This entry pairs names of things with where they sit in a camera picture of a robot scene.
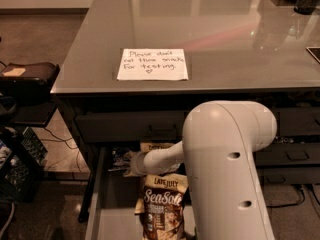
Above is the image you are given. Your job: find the black floor cable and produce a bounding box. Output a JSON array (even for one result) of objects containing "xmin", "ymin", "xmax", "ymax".
[{"xmin": 265, "ymin": 184, "xmax": 306, "ymax": 209}]

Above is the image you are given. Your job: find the dark top left drawer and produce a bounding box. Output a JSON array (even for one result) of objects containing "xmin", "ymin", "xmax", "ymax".
[{"xmin": 75, "ymin": 110, "xmax": 186, "ymax": 143}]

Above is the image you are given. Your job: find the late july chip bag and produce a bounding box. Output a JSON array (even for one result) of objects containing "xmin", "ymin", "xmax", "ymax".
[
  {"xmin": 135, "ymin": 173, "xmax": 188, "ymax": 240},
  {"xmin": 140, "ymin": 142, "xmax": 173, "ymax": 153}
]

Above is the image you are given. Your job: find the dark drawer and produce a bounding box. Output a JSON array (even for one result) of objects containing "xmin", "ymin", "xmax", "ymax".
[
  {"xmin": 255, "ymin": 143, "xmax": 320, "ymax": 167},
  {"xmin": 274, "ymin": 107, "xmax": 320, "ymax": 136},
  {"xmin": 75, "ymin": 110, "xmax": 186, "ymax": 143},
  {"xmin": 258, "ymin": 167, "xmax": 320, "ymax": 185}
]

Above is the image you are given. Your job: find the front Late July chip bag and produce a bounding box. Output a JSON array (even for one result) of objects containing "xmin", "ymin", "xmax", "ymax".
[{"xmin": 135, "ymin": 173, "xmax": 188, "ymax": 240}]

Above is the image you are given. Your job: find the rear Late July chip bag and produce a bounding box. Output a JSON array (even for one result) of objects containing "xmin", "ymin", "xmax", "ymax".
[{"xmin": 140, "ymin": 142, "xmax": 173, "ymax": 153}]

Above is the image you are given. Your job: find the dark tablet on counter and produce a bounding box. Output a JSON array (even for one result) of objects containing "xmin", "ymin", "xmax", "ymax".
[{"xmin": 306, "ymin": 47, "xmax": 320, "ymax": 64}]

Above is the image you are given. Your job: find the open grey middle drawer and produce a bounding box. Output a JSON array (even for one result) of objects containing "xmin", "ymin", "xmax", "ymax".
[{"xmin": 84, "ymin": 143, "xmax": 198, "ymax": 240}]

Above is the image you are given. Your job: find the blue chip bag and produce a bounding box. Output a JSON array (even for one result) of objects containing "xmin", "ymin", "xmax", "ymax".
[{"xmin": 109, "ymin": 146, "xmax": 137, "ymax": 171}]

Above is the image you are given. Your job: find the black crate with items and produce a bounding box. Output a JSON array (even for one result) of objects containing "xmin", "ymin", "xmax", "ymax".
[{"xmin": 0, "ymin": 127, "xmax": 47, "ymax": 202}]

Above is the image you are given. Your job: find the black device with sticky note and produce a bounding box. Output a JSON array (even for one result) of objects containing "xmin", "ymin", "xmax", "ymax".
[{"xmin": 0, "ymin": 62, "xmax": 60, "ymax": 103}]

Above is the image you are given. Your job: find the white handwritten paper note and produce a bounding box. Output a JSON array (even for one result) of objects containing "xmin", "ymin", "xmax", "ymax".
[{"xmin": 117, "ymin": 49, "xmax": 189, "ymax": 81}]

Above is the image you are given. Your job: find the dark middle right drawer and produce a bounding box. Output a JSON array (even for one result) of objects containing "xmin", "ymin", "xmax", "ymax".
[{"xmin": 255, "ymin": 143, "xmax": 320, "ymax": 167}]

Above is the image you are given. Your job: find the dark top right drawer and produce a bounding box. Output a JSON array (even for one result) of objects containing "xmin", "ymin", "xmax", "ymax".
[{"xmin": 274, "ymin": 107, "xmax": 320, "ymax": 136}]

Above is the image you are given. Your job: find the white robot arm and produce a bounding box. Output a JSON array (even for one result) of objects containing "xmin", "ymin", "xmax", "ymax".
[{"xmin": 130, "ymin": 101, "xmax": 277, "ymax": 240}]

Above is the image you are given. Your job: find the dark bottom right drawer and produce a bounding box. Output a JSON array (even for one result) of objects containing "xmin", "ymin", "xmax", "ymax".
[{"xmin": 258, "ymin": 167, "xmax": 320, "ymax": 185}]

